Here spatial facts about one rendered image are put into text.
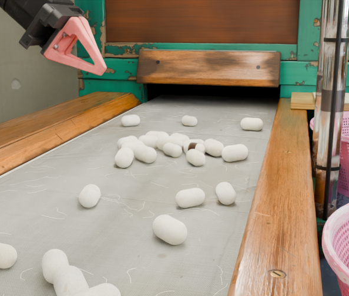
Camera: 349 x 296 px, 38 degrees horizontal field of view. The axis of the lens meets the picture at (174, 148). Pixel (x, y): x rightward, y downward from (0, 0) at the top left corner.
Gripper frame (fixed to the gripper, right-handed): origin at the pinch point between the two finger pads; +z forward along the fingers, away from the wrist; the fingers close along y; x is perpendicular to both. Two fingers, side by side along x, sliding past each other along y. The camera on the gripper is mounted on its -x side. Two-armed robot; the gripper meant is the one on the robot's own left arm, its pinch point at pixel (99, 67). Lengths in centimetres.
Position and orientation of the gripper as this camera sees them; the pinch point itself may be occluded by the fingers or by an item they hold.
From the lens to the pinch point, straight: 70.1
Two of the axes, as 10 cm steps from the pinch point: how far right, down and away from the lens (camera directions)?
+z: 7.4, 6.7, -0.2
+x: -6.3, 7.1, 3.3
